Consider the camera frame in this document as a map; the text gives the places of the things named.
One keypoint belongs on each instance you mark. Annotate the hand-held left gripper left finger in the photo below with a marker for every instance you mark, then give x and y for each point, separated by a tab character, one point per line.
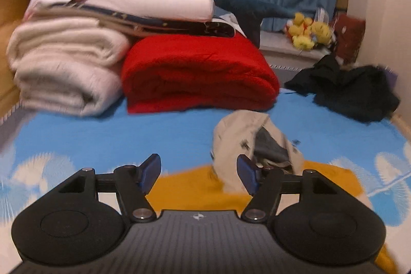
151	171

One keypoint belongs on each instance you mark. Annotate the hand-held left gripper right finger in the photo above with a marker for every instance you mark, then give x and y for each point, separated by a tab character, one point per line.
247	174

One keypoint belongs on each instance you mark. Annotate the beige and mustard hooded jacket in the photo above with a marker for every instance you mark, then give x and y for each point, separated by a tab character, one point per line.
192	190

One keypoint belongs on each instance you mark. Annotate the black clothes pile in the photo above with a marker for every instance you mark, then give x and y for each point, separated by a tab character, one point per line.
353	89

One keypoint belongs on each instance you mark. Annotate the blue cloud printed bed sheet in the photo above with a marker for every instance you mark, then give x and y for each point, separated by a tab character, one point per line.
112	132

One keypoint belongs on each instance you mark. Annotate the red folded blanket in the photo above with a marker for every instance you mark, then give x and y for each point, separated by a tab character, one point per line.
199	71

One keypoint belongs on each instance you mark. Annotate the white fluffy folded blanket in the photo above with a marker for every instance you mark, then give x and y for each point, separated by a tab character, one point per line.
64	65

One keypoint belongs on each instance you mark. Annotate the dark patterned folded cloth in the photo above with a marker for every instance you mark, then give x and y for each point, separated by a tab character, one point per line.
179	25

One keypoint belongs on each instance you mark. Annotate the yellow plush toys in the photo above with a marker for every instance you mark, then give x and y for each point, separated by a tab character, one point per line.
310	33

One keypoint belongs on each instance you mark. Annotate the white folded sheet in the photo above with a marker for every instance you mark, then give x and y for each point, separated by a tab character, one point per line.
154	4

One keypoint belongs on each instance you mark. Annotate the purple box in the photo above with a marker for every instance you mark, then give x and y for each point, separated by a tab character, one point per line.
392	78

